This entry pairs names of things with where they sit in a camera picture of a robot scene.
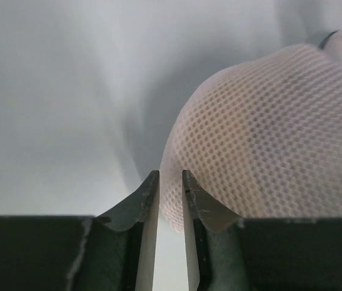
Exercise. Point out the white mesh laundry bag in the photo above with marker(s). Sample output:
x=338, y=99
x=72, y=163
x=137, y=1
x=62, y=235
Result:
x=263, y=137

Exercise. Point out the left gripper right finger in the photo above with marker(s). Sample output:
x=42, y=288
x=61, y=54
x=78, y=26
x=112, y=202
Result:
x=227, y=252

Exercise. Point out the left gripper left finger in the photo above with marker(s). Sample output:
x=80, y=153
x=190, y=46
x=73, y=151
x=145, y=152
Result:
x=112, y=251

